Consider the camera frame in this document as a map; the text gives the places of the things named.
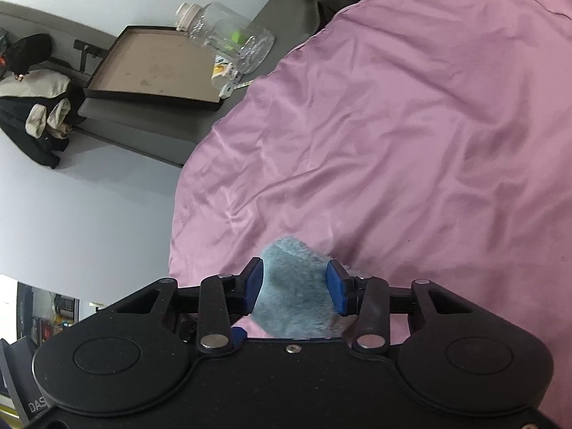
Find small yellow-green drink bottle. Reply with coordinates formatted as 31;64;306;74
210;54;238;91

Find flat black-edged cardboard lid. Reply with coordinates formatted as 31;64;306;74
83;25;224;112

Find grey side table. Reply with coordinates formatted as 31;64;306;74
0;0;202;169

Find black hat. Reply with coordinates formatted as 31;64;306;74
9;33;53;77

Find clear plastic water jug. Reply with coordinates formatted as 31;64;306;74
176;1;275;74

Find pink bed sheet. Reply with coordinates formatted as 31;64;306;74
169;0;572;367

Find light blue plush toy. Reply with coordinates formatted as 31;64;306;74
248;238;358;340

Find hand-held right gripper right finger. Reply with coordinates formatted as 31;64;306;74
326;260;488;352

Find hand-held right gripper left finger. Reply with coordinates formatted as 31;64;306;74
107;257;265;352

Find beige and black jacket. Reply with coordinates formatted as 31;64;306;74
0;69;74;169

